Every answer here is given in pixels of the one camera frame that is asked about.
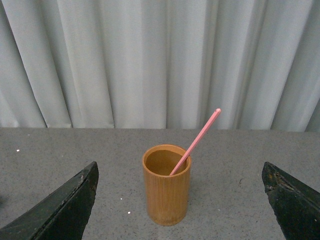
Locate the bamboo chopstick holder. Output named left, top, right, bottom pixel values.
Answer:
left=142, top=144, right=192, bottom=226

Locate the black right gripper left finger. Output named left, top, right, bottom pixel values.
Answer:
left=0, top=161, right=99, bottom=240

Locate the pink chopstick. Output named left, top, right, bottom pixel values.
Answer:
left=169, top=108, right=222, bottom=176

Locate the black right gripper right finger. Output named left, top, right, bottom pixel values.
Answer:
left=261, top=162, right=320, bottom=240

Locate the grey pleated curtain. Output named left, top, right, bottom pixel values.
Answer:
left=0, top=0, right=320, bottom=132

